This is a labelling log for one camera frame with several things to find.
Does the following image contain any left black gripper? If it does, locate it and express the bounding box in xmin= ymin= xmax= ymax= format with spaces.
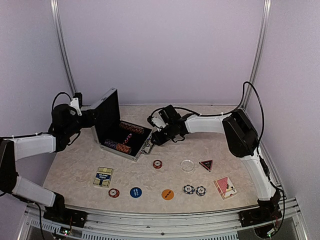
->
xmin=64 ymin=108 xmax=99 ymax=137

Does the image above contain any aluminium poker chip case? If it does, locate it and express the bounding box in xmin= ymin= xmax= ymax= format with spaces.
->
xmin=88 ymin=87 xmax=155 ymax=162

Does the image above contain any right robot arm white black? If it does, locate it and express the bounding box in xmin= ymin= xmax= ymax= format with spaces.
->
xmin=147 ymin=105 xmax=285 ymax=222

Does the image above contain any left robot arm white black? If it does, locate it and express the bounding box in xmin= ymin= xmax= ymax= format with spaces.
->
xmin=0 ymin=92 xmax=97 ymax=223

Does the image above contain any chip row in case front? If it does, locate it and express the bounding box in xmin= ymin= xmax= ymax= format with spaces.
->
xmin=104 ymin=139 xmax=132 ymax=154

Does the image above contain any chip row in case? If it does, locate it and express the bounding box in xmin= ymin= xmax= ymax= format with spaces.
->
xmin=104 ymin=139 xmax=132 ymax=154
xmin=119 ymin=121 xmax=145 ymax=135

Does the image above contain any clear round dealer button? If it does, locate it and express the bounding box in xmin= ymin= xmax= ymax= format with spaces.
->
xmin=180 ymin=159 xmax=195 ymax=173

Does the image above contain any red poker chip stack centre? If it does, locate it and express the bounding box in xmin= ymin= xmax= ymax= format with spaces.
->
xmin=153 ymin=160 xmax=163 ymax=169

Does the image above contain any chip row in case back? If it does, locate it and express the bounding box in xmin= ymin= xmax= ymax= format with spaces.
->
xmin=119 ymin=121 xmax=145 ymax=135

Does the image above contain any black pink triangular button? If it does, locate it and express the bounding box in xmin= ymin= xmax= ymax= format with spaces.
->
xmin=199 ymin=159 xmax=213 ymax=172

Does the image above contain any blue playing card box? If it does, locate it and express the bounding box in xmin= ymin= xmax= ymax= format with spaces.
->
xmin=93 ymin=166 xmax=114 ymax=188

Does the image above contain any blue white poker chip stack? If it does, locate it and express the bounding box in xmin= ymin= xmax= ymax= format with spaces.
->
xmin=183 ymin=184 xmax=195 ymax=195

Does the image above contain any orange big blind button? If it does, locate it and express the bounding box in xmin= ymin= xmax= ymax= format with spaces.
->
xmin=161 ymin=189 xmax=175 ymax=201

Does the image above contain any blue small blind button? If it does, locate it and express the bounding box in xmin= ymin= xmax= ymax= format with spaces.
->
xmin=130 ymin=187 xmax=142 ymax=198

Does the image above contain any red playing card deck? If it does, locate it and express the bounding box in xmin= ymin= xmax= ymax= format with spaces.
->
xmin=214 ymin=176 xmax=238 ymax=200

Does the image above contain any red poker chip front left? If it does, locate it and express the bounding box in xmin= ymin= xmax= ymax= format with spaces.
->
xmin=108 ymin=188 xmax=120 ymax=198

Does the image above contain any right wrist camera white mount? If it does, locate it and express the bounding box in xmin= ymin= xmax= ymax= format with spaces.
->
xmin=147 ymin=115 xmax=166 ymax=132

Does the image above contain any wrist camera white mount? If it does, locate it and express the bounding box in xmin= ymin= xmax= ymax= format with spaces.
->
xmin=147 ymin=115 xmax=166 ymax=132
xmin=70 ymin=92 xmax=83 ymax=116

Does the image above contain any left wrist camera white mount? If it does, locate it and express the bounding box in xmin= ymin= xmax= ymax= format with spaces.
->
xmin=70 ymin=92 xmax=83 ymax=116

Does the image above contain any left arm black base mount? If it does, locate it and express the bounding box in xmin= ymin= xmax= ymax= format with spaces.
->
xmin=43 ymin=202 xmax=88 ymax=228

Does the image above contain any aluminium front rail frame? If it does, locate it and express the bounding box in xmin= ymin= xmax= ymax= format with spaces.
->
xmin=17 ymin=197 xmax=308 ymax=240

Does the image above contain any left aluminium corner post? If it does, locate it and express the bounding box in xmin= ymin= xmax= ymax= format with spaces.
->
xmin=50 ymin=0 xmax=77 ymax=94

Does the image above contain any aluminium corner post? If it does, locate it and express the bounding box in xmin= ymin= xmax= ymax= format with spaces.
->
xmin=50 ymin=0 xmax=77 ymax=94
xmin=241 ymin=0 xmax=272 ymax=110

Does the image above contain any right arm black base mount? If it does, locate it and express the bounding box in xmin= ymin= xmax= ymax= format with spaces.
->
xmin=238 ymin=207 xmax=274 ymax=228

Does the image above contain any right aluminium corner post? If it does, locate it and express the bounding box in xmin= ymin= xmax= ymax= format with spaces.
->
xmin=241 ymin=0 xmax=272 ymax=110

